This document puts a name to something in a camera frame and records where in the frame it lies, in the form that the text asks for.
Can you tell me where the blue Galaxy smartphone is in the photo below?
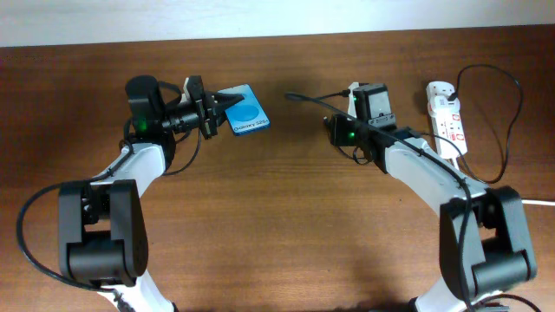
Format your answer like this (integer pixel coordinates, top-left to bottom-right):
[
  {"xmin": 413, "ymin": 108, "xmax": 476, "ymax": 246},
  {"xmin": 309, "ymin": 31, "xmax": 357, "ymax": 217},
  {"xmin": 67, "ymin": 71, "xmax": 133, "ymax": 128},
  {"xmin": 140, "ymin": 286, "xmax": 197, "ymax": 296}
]
[{"xmin": 219, "ymin": 84, "xmax": 271, "ymax": 136}]

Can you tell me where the white USB charger adapter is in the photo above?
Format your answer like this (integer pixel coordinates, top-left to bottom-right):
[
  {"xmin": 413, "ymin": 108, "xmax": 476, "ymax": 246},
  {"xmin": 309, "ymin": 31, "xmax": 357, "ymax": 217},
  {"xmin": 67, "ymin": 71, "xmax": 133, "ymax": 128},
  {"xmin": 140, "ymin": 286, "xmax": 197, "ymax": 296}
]
[{"xmin": 428, "ymin": 95, "xmax": 460, "ymax": 116}]

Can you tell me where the white power strip cord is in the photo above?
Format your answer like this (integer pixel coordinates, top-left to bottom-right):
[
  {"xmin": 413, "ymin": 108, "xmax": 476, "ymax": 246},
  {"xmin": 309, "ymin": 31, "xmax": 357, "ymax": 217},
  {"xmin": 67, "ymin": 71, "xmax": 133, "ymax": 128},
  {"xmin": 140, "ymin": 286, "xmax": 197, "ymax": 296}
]
[{"xmin": 449, "ymin": 157, "xmax": 555, "ymax": 207}]

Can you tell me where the black USB charging cable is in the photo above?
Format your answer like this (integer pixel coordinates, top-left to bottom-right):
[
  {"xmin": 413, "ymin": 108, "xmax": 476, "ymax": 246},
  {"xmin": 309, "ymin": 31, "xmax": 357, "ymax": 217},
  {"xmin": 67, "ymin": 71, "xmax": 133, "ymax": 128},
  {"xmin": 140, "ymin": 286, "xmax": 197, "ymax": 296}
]
[{"xmin": 322, "ymin": 63, "xmax": 525, "ymax": 185}]

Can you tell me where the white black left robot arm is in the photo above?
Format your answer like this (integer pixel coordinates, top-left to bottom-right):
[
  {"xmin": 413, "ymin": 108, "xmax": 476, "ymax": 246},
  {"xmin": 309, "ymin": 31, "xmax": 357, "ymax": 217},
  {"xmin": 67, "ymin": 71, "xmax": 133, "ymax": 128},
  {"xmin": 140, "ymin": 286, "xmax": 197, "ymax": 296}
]
[{"xmin": 58, "ymin": 75, "xmax": 246, "ymax": 311}]

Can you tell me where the white power strip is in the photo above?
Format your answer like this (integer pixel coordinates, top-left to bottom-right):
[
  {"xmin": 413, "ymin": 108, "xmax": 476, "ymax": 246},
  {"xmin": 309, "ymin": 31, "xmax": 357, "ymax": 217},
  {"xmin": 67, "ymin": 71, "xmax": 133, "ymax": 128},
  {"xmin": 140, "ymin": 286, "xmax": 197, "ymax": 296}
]
[{"xmin": 426, "ymin": 81, "xmax": 467, "ymax": 159}]

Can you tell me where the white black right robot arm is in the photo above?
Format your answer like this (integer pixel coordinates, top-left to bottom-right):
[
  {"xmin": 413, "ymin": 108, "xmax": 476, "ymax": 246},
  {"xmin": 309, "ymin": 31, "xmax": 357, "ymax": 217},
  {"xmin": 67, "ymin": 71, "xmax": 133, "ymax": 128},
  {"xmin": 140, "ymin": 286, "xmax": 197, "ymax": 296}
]
[{"xmin": 325, "ymin": 82, "xmax": 538, "ymax": 311}]

